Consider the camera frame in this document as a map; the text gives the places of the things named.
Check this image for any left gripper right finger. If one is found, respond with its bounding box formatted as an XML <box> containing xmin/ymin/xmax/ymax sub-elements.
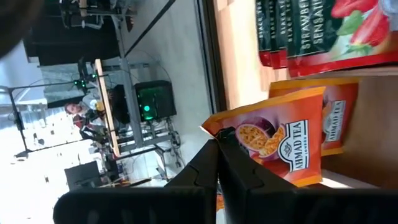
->
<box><xmin>219</xmin><ymin>127</ymin><xmax>296</xmax><ymax>224</ymax></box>

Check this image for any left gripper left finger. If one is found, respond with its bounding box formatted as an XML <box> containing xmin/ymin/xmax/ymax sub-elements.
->
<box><xmin>166</xmin><ymin>139</ymin><xmax>220</xmax><ymax>224</ymax></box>

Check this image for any orange peach tea packet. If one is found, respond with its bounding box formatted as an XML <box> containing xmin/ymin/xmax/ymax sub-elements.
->
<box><xmin>200</xmin><ymin>86</ymin><xmax>326</xmax><ymax>188</ymax></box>
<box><xmin>269</xmin><ymin>77</ymin><xmax>360</xmax><ymax>157</ymax></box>

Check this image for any red strawberry tea packet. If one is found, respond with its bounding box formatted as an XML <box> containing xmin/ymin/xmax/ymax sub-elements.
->
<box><xmin>275</xmin><ymin>0</ymin><xmax>290</xmax><ymax>70</ymax></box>
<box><xmin>267</xmin><ymin>0</ymin><xmax>279</xmax><ymax>68</ymax></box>
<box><xmin>285</xmin><ymin>0</ymin><xmax>398</xmax><ymax>78</ymax></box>
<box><xmin>255</xmin><ymin>0</ymin><xmax>270</xmax><ymax>68</ymax></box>

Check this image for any black computer with green light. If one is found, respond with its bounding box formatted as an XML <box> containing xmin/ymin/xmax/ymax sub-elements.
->
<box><xmin>133</xmin><ymin>80</ymin><xmax>177</xmax><ymax>123</ymax></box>

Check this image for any background wooden workbench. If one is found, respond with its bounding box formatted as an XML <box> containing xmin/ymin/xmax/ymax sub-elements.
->
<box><xmin>93</xmin><ymin>15</ymin><xmax>187</xmax><ymax>175</ymax></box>

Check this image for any black computer monitor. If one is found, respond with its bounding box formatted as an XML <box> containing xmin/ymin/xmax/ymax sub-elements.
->
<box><xmin>63</xmin><ymin>160</ymin><xmax>102</xmax><ymax>190</ymax></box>

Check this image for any wooden compartment box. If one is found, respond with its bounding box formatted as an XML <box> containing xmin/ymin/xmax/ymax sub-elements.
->
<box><xmin>214</xmin><ymin>0</ymin><xmax>398</xmax><ymax>190</ymax></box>

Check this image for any person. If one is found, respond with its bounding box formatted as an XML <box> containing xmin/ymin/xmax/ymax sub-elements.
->
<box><xmin>63</xmin><ymin>93</ymin><xmax>106</xmax><ymax>141</ymax></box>

